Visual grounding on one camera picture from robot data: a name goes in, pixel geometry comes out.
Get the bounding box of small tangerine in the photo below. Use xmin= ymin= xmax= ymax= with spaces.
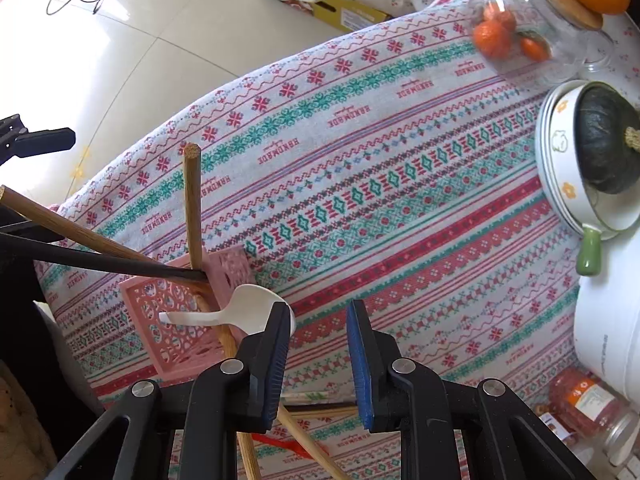
xmin=520 ymin=35 xmax=548 ymax=62
xmin=484 ymin=0 xmax=517 ymax=31
xmin=472 ymin=21 xmax=512 ymax=58

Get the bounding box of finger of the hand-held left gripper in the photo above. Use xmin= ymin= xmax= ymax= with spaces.
xmin=0 ymin=217 xmax=61 ymax=243
xmin=0 ymin=115 xmax=77 ymax=163

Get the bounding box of white electric cooking pot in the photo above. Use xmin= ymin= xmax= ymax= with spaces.
xmin=572 ymin=232 xmax=640 ymax=411

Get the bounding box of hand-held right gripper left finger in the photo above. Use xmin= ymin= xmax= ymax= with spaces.
xmin=47 ymin=300 xmax=293 ymax=480

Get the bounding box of glass jar wooden lid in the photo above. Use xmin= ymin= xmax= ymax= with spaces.
xmin=467 ymin=0 xmax=616 ymax=86

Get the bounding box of short ring snack jar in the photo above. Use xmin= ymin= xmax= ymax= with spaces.
xmin=536 ymin=407 xmax=568 ymax=443

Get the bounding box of dark green squash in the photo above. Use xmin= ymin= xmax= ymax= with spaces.
xmin=574 ymin=84 xmax=640 ymax=195

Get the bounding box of tall red snack jar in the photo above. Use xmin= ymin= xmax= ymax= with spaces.
xmin=550 ymin=367 xmax=640 ymax=466

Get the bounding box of pink lattice utensil holder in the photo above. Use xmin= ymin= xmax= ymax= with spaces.
xmin=119 ymin=247 xmax=261 ymax=376

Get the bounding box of white bowl green handle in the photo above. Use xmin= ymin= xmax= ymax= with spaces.
xmin=535 ymin=80 xmax=640 ymax=277

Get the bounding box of red plastic spoon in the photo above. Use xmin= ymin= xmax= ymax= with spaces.
xmin=252 ymin=432 xmax=328 ymax=460

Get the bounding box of beige knit cloth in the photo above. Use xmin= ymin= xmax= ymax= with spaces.
xmin=0 ymin=360 xmax=58 ymax=480

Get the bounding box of printed pale chopstick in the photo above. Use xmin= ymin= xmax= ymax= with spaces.
xmin=282 ymin=390 xmax=336 ymax=403

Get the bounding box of white plastic spoon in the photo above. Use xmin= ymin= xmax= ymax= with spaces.
xmin=159 ymin=283 xmax=297 ymax=337

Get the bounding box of yellow cardboard box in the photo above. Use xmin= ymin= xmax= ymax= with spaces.
xmin=299 ymin=0 xmax=396 ymax=36

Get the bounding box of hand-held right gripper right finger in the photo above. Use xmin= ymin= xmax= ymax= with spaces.
xmin=346 ymin=299 xmax=598 ymax=480

